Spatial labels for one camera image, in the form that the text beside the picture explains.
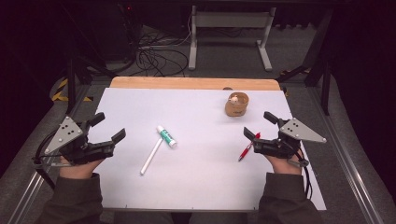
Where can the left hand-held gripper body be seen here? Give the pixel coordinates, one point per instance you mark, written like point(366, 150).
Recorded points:
point(67, 133)

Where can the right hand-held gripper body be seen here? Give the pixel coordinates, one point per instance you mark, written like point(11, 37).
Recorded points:
point(297, 130)

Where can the brown wooden cup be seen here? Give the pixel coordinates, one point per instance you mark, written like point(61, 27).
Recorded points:
point(237, 109)

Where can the white pen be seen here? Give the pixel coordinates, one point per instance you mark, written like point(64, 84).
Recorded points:
point(151, 156)

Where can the green and white tube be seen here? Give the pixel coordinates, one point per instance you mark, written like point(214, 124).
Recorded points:
point(166, 137)

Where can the person's right hand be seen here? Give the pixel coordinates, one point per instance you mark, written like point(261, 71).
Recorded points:
point(285, 166)

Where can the person's left hand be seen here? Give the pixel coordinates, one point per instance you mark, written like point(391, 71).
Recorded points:
point(77, 170)

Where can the red pen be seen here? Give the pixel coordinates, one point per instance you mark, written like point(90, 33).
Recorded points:
point(247, 150)

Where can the small beige figurine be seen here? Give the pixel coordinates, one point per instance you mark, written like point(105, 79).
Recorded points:
point(233, 99)

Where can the yellow and black floor tape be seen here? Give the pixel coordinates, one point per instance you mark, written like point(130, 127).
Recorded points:
point(59, 93)

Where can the black metal stand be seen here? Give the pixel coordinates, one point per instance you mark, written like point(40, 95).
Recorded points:
point(71, 81)
point(325, 81)

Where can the white board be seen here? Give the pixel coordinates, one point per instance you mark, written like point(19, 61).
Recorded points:
point(199, 174)

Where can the black computer tower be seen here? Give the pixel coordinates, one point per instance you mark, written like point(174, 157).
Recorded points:
point(120, 31)

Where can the grey metal stand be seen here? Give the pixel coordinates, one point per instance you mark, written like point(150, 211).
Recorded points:
point(230, 20)

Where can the aluminium rail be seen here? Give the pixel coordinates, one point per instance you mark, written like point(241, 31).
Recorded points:
point(29, 193)
point(351, 174)

